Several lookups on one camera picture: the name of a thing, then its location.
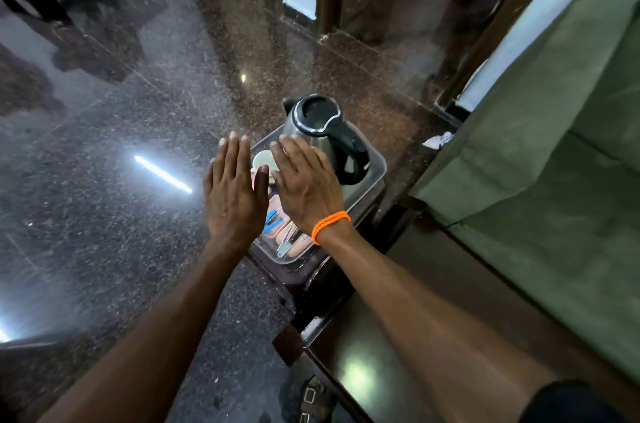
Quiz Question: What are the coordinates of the person's right hand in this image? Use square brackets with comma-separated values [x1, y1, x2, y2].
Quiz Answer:
[269, 134, 351, 238]

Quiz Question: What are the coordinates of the person's left hand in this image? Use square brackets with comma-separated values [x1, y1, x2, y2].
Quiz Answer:
[202, 132, 271, 251]

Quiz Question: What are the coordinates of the person's left forearm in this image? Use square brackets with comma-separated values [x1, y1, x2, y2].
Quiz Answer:
[37, 238, 252, 423]

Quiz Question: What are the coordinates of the person's right forearm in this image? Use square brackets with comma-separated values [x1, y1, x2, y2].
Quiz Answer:
[316, 219, 557, 423]

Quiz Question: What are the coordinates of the white cup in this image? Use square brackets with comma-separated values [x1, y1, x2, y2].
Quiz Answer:
[251, 150, 279, 180]

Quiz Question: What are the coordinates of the pink sachet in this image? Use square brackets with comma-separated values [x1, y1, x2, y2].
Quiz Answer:
[267, 220, 293, 244]

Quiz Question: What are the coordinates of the silver sachet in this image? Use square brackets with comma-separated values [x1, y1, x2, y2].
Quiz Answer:
[276, 227, 301, 259]

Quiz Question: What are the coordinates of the clear plastic tray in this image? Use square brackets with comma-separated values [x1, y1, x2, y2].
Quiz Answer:
[247, 121, 388, 266]

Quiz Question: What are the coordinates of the orange braided wristband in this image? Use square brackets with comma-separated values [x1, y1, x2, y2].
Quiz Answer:
[311, 211, 352, 245]

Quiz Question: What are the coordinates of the crumpled white paper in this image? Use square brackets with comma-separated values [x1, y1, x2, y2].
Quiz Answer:
[422, 132, 454, 150]

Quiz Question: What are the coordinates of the glossy dark wooden table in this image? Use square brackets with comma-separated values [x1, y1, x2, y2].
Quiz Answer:
[272, 218, 640, 423]

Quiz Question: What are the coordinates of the brown buckled sandal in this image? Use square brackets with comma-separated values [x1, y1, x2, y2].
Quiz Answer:
[297, 375, 337, 423]

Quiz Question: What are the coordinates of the green fabric sofa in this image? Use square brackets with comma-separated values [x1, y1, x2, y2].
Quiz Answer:
[410, 0, 640, 384]

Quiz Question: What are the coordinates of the black sleeve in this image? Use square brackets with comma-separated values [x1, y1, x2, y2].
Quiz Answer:
[519, 380, 632, 423]

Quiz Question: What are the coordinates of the steel electric kettle black handle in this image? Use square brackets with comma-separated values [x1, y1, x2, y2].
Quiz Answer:
[278, 94, 372, 187]

